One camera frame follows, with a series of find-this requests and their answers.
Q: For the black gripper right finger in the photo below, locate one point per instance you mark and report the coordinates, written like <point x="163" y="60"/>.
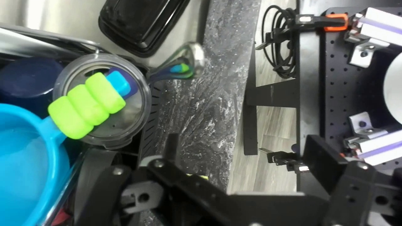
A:
<point x="356" y="189"/>

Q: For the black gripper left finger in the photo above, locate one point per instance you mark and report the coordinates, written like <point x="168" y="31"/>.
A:
<point x="103" y="179"/>

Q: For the knife with green blue handle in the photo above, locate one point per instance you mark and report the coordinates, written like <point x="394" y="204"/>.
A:
<point x="90" y="105"/>

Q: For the blue plastic cup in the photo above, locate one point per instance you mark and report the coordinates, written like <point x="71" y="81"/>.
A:
<point x="35" y="166"/>

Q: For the black perforated mounting board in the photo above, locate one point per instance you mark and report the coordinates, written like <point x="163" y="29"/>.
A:
<point x="332" y="90"/>

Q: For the dark blue bowl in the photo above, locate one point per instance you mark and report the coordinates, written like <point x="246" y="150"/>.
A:
<point x="30" y="83"/>

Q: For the black plastic tray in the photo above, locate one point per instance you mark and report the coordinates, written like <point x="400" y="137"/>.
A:
<point x="140" y="27"/>

